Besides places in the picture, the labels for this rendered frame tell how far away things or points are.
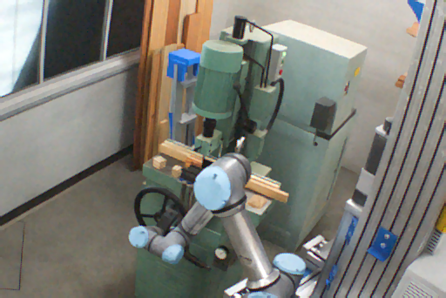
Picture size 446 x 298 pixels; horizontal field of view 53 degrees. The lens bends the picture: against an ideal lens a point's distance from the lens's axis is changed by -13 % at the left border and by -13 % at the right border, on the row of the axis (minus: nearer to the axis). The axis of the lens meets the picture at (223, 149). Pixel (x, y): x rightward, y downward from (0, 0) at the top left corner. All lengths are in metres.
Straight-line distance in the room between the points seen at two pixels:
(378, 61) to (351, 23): 0.40
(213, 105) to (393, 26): 2.40
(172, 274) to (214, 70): 1.10
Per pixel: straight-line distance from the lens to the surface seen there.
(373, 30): 4.26
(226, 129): 2.35
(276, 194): 2.26
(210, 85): 2.12
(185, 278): 2.57
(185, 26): 3.85
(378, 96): 4.37
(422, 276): 1.56
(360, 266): 1.71
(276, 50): 2.34
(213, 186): 1.45
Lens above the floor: 2.12
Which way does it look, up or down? 28 degrees down
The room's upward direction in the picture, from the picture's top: 11 degrees clockwise
